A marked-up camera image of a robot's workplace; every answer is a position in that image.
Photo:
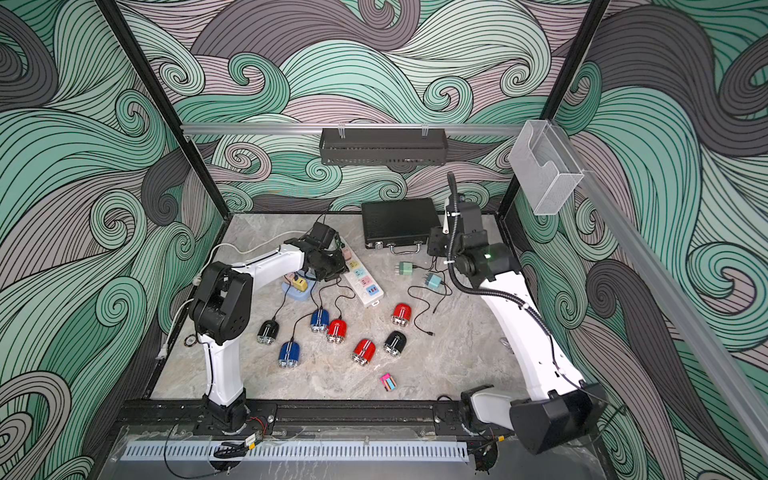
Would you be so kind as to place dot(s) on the aluminium wall rail right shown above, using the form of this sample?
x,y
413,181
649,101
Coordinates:
x,y
679,359

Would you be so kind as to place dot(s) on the light blue socket cube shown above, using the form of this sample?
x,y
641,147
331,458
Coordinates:
x,y
290,292

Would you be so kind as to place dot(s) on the teal charger adapter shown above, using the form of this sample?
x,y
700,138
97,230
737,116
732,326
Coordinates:
x,y
433,281

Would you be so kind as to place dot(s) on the green charger adapter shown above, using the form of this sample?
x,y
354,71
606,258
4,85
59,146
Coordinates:
x,y
405,268

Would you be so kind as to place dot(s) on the black wall shelf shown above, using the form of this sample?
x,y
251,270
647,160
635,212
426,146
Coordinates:
x,y
401,147

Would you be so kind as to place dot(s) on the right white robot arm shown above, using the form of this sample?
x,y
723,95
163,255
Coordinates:
x,y
561,405

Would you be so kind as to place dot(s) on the black briefcase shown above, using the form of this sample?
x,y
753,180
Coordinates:
x,y
398,223

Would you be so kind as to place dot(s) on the yellow charger adapter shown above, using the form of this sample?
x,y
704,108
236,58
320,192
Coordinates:
x,y
299,283

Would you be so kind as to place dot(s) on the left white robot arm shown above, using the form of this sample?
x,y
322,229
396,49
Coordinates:
x,y
221,311

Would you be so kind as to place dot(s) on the aluminium wall rail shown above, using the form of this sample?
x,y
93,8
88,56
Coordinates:
x,y
276,128
679,359

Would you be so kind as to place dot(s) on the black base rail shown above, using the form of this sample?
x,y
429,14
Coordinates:
x,y
283,418

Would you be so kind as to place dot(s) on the white power strip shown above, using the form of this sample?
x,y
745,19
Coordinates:
x,y
360,279

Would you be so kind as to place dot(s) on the pink striped small box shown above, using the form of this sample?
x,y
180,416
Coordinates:
x,y
388,382

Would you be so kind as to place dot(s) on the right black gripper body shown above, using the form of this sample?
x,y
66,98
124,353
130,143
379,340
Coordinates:
x,y
442,245

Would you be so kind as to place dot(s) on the clear acrylic wall box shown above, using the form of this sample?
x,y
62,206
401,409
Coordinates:
x,y
544,162

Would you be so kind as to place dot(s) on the white slotted cable duct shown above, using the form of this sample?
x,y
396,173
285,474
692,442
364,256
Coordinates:
x,y
315,450

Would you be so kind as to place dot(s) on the blue shaver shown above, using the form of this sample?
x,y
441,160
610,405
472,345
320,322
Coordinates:
x,y
320,320
289,355

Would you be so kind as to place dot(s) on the black shaver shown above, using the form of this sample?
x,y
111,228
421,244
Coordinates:
x,y
395,343
268,332

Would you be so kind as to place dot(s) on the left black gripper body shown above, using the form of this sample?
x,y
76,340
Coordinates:
x,y
330,268

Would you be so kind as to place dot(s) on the red shaver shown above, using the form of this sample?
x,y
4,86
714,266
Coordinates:
x,y
336,331
364,351
402,314

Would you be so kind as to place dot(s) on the blue shaver front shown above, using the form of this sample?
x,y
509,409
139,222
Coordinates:
x,y
289,355

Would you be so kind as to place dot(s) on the aluminium wall rail back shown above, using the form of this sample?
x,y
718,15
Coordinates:
x,y
276,128

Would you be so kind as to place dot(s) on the blue shaver rear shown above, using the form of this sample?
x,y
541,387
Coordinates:
x,y
320,320

